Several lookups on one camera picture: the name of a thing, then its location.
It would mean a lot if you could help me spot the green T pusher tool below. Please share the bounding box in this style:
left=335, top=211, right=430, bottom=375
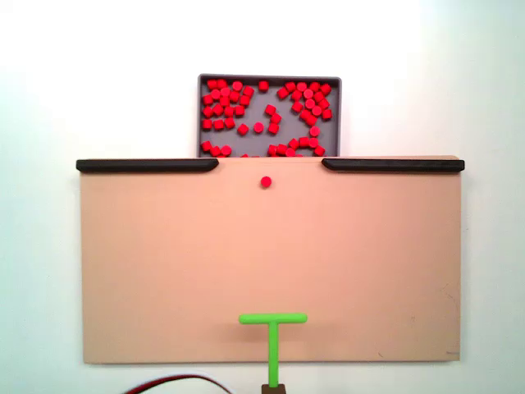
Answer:
left=239, top=312, right=308, bottom=394

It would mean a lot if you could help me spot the black edge rail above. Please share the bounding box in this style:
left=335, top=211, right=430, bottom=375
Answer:
left=75, top=158, right=220, bottom=173
left=321, top=157, right=466, bottom=172

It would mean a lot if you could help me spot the grey rectangular container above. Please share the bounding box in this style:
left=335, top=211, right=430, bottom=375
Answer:
left=197, top=73, right=343, bottom=158

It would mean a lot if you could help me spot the red white black servo cable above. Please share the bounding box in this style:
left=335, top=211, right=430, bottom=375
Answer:
left=122, top=371, right=233, bottom=394

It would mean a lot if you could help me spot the tan flat work board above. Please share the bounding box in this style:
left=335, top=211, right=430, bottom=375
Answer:
left=77, top=154, right=466, bottom=365

